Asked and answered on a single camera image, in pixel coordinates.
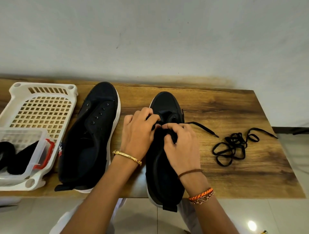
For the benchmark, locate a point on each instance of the person's right hand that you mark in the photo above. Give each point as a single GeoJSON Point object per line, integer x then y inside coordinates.
{"type": "Point", "coordinates": [182, 149]}

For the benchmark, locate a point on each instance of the person's right forearm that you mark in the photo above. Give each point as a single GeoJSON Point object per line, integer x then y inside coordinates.
{"type": "Point", "coordinates": [210, 207]}

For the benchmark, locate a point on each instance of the white box under table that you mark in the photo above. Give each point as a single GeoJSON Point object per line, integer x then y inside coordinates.
{"type": "Point", "coordinates": [9, 201]}

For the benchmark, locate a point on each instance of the white plastic lattice basket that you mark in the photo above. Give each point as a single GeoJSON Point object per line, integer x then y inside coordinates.
{"type": "Point", "coordinates": [43, 108]}

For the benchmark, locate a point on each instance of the black band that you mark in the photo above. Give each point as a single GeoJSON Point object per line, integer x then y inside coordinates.
{"type": "Point", "coordinates": [6, 154]}
{"type": "Point", "coordinates": [23, 159]}

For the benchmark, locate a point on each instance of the black sneaker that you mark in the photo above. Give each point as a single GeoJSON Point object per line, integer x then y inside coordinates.
{"type": "Point", "coordinates": [89, 144]}
{"type": "Point", "coordinates": [161, 183]}

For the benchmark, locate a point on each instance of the person's left hand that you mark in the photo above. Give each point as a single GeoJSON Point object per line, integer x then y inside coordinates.
{"type": "Point", "coordinates": [137, 135]}

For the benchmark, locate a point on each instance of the black shoelace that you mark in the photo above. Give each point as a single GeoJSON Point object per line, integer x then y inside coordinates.
{"type": "Point", "coordinates": [234, 144]}
{"type": "Point", "coordinates": [203, 128]}

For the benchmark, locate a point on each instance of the person's left forearm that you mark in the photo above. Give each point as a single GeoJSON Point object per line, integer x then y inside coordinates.
{"type": "Point", "coordinates": [99, 202]}

